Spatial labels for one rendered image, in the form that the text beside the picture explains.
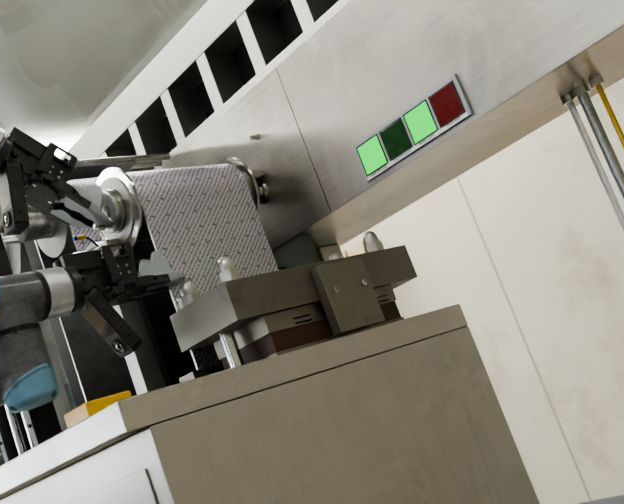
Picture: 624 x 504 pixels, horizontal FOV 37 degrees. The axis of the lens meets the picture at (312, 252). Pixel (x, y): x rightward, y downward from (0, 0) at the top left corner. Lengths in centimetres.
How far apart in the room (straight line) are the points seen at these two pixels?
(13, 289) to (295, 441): 45
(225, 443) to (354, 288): 39
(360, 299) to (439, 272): 295
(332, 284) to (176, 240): 29
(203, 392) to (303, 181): 64
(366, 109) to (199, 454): 70
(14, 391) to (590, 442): 308
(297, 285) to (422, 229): 304
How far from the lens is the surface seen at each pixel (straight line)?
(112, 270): 145
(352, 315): 144
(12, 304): 136
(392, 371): 140
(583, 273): 390
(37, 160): 158
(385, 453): 135
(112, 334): 145
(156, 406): 115
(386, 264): 156
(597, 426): 405
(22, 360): 135
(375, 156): 158
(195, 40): 196
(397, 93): 155
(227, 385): 121
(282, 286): 140
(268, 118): 178
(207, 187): 165
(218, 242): 162
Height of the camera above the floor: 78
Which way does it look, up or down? 10 degrees up
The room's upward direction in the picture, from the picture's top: 21 degrees counter-clockwise
